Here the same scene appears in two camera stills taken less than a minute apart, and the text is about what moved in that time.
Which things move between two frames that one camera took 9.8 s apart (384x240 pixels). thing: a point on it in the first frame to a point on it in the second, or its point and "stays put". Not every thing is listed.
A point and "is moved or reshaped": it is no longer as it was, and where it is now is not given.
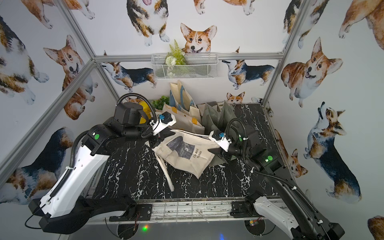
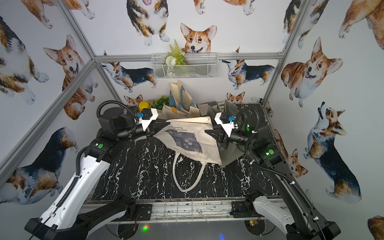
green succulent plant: (158, 104) stays put
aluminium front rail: (211, 212) stays put
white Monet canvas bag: (190, 152) is moved or reshaped
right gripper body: (226, 155) to (226, 140)
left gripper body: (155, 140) to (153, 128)
